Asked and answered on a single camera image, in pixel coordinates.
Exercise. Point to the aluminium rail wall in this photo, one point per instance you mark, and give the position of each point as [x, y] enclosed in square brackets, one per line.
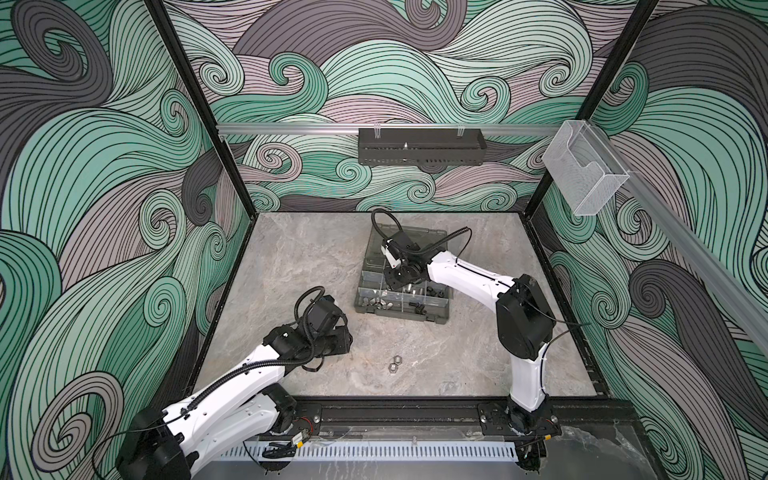
[658, 186]
[304, 128]

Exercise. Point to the black vertical frame post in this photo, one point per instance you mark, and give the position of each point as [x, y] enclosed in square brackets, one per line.
[617, 57]
[174, 47]

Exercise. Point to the aluminium rail right wall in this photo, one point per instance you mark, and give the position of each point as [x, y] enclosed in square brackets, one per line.
[658, 186]

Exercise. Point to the black hex bolt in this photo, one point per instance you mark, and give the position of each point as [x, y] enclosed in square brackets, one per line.
[419, 308]

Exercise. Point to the white slotted cable duct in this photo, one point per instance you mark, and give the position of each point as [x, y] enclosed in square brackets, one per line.
[381, 451]

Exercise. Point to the pile of bolts and nuts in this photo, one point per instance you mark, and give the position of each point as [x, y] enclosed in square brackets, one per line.
[395, 364]

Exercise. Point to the black vertical frame post right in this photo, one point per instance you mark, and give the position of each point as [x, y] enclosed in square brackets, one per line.
[617, 57]

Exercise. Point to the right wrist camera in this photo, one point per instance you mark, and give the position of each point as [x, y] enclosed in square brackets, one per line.
[398, 247]

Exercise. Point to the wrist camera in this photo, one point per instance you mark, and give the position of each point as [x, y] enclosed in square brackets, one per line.
[398, 247]
[324, 314]

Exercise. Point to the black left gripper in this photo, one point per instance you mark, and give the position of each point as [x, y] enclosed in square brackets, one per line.
[344, 342]

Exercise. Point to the clear plastic wall holder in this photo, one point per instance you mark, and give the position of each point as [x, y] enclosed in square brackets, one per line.
[585, 166]

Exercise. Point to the aluminium rail back wall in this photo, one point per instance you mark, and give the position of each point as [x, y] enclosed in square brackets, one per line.
[304, 128]

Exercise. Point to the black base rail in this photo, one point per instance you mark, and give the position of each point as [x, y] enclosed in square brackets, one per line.
[489, 415]

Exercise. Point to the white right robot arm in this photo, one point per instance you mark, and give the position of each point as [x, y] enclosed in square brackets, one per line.
[524, 321]

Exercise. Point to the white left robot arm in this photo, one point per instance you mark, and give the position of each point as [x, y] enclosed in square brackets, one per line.
[180, 440]

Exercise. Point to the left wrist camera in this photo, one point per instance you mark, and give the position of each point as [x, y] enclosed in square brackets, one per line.
[324, 314]

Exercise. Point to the black wall tray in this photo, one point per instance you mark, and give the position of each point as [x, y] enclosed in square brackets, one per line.
[432, 148]

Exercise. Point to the black vertical frame post left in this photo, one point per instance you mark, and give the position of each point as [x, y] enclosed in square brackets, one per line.
[174, 47]

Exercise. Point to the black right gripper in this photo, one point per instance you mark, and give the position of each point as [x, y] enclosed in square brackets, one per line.
[390, 279]

